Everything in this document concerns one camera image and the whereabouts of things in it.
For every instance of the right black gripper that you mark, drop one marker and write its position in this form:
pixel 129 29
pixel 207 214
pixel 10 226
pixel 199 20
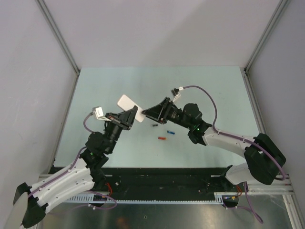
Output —
pixel 154 112

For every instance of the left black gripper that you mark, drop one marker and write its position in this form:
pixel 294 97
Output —
pixel 124 119

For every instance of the red white remote control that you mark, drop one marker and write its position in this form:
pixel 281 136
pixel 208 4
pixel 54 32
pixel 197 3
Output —
pixel 125 103

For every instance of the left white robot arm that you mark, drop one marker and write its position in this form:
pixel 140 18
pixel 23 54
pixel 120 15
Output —
pixel 33 202

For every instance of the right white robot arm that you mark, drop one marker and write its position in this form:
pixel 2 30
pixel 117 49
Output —
pixel 263 158

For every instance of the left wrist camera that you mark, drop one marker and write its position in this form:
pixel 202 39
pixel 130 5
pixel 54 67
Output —
pixel 98 112

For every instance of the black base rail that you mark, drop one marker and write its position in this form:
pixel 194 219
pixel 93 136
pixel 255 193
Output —
pixel 166 183

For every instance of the left aluminium frame post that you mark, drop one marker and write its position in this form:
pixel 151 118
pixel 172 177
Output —
pixel 57 34

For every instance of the aluminium frame post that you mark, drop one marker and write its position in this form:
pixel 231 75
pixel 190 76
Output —
pixel 57 34
pixel 271 25

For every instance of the slotted cable duct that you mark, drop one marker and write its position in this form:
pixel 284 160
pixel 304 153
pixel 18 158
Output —
pixel 90 198

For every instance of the right aluminium frame post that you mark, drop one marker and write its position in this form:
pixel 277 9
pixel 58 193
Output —
pixel 271 25

